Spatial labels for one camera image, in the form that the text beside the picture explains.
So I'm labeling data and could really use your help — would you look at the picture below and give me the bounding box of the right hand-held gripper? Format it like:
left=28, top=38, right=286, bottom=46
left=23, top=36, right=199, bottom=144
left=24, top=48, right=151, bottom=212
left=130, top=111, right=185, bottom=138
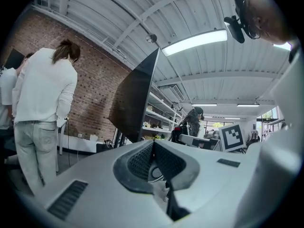
left=179, top=124, right=246, bottom=153

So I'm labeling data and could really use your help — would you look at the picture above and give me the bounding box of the black TV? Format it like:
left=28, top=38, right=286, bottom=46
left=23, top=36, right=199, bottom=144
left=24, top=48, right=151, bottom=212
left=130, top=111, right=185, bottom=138
left=108, top=47, right=160, bottom=143

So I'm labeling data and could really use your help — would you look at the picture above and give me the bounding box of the person's head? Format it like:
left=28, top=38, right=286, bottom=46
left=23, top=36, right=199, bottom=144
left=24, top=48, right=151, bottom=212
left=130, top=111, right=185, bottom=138
left=234, top=0, right=293, bottom=45

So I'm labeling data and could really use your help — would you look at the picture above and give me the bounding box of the black head camera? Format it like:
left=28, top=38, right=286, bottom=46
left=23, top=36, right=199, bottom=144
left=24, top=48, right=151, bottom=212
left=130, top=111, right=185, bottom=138
left=224, top=15, right=246, bottom=44

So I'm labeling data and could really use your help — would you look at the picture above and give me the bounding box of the white metal shelf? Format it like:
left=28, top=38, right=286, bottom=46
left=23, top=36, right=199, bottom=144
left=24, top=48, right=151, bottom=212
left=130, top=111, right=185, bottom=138
left=142, top=91, right=184, bottom=141

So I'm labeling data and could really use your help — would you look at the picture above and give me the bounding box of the black computer monitor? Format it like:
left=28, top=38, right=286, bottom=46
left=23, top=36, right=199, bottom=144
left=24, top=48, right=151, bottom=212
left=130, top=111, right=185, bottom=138
left=4, top=47, right=26, bottom=70

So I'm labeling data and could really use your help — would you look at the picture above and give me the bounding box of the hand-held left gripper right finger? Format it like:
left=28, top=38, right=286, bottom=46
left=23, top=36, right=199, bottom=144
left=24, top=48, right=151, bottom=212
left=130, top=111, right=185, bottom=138
left=153, top=140, right=261, bottom=216

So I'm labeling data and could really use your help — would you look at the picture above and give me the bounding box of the black bag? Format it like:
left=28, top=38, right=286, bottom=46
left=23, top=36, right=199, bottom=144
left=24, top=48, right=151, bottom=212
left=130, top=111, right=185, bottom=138
left=96, top=139, right=114, bottom=153

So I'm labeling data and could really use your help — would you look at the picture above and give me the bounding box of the window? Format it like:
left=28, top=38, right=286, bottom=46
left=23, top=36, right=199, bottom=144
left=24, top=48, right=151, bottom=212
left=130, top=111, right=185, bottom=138
left=261, top=107, right=279, bottom=122

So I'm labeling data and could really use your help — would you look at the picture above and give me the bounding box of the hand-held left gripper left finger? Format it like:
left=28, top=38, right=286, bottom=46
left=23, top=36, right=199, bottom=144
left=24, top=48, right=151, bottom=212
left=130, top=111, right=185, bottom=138
left=35, top=140, right=175, bottom=228

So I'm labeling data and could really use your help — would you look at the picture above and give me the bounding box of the white air conditioner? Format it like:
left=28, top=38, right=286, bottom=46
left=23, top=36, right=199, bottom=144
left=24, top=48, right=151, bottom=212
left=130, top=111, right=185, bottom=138
left=158, top=84, right=186, bottom=102

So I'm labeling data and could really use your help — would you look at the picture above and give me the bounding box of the white low bench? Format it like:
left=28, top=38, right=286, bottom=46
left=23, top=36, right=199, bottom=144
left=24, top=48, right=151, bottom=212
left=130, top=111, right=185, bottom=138
left=58, top=133, right=98, bottom=155

